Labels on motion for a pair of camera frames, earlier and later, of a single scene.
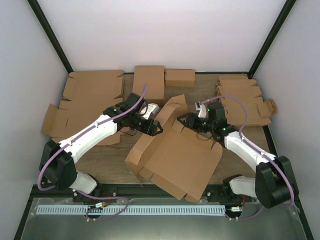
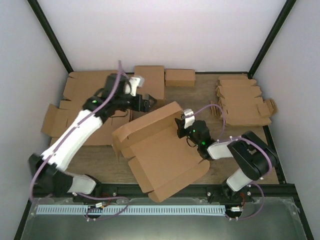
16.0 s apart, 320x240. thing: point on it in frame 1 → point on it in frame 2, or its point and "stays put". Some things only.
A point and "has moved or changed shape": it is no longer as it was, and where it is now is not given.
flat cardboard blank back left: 94,85 stays put
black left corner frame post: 41,15 stays put
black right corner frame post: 284,14 stays put
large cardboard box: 177,160 has moved or changed shape
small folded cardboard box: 180,77 stays put
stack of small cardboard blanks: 259,112 stays put
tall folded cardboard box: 154,76 stays put
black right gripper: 192,117 → 180,123
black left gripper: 149,129 → 145,107
